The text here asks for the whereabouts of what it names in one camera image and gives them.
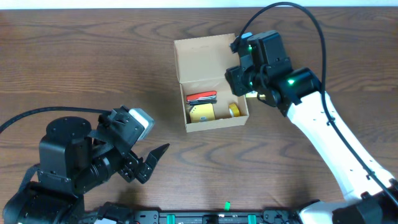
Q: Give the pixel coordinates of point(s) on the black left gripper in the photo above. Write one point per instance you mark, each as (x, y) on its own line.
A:
(131, 168)

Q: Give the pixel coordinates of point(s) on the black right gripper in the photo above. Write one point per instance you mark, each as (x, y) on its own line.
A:
(236, 82)

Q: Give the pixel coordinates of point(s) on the clear yellow tape roll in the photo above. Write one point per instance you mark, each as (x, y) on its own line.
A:
(234, 110)

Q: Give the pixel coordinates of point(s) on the brown cardboard box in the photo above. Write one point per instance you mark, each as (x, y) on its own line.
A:
(201, 64)

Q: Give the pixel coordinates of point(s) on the yellow sticky note pad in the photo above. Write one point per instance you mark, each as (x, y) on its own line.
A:
(201, 113)

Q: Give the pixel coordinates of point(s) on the yellow highlighter blue cap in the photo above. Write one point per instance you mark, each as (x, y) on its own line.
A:
(253, 94)

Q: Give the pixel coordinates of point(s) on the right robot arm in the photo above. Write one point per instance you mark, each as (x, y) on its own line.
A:
(368, 189)

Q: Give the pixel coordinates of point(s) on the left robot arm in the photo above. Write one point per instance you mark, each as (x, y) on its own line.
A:
(74, 158)

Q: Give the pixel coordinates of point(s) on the small green clip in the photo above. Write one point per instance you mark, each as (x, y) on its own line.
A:
(227, 206)

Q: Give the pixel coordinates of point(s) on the black mounting rail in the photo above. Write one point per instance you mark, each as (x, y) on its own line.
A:
(116, 213)

